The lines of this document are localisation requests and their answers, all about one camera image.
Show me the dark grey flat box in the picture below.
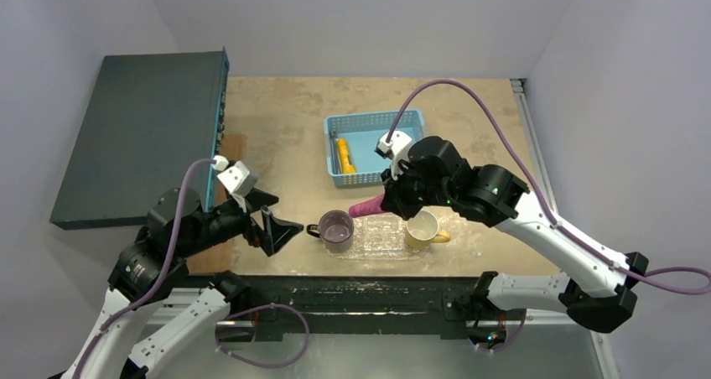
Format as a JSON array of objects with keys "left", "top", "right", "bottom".
[{"left": 49, "top": 50, "right": 230, "bottom": 230}]

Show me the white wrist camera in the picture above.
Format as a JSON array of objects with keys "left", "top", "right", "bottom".
[
  {"left": 375, "top": 130, "right": 414, "bottom": 180},
  {"left": 212, "top": 155, "right": 259, "bottom": 199}
]

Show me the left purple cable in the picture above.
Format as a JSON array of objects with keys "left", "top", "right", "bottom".
[{"left": 72, "top": 157, "right": 310, "bottom": 379}]

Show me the yellow mug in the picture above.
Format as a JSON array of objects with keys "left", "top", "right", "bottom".
[{"left": 404, "top": 210, "right": 451, "bottom": 250}]

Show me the yellow toothpaste tube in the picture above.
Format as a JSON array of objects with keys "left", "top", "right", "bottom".
[{"left": 335, "top": 138, "right": 356, "bottom": 174}]

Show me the clear textured oval tray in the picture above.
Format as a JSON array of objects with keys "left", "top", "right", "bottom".
[{"left": 324, "top": 215, "right": 428, "bottom": 262}]

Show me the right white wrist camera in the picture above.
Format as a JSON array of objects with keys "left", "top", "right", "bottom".
[{"left": 375, "top": 130, "right": 414, "bottom": 180}]

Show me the grey toothbrush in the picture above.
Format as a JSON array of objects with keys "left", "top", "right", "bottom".
[{"left": 330, "top": 130, "right": 341, "bottom": 175}]

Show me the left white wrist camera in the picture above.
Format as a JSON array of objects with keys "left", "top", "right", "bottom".
[{"left": 212, "top": 155, "right": 259, "bottom": 199}]

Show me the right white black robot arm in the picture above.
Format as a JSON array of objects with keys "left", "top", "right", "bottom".
[{"left": 376, "top": 132, "right": 649, "bottom": 334}]

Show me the purple translucent mug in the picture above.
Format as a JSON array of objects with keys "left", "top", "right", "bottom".
[{"left": 306, "top": 210, "right": 355, "bottom": 253}]

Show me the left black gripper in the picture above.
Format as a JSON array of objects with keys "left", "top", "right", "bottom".
[{"left": 179, "top": 185, "right": 304, "bottom": 257}]

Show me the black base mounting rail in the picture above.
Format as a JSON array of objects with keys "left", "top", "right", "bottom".
[{"left": 177, "top": 271, "right": 526, "bottom": 340}]

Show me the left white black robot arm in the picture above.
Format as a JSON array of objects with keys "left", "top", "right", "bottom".
[{"left": 60, "top": 185, "right": 304, "bottom": 378}]

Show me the pink toothpaste tube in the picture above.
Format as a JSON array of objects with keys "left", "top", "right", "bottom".
[{"left": 348, "top": 195, "right": 384, "bottom": 218}]

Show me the light blue perforated basket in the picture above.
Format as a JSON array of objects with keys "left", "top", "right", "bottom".
[{"left": 324, "top": 111, "right": 397, "bottom": 189}]

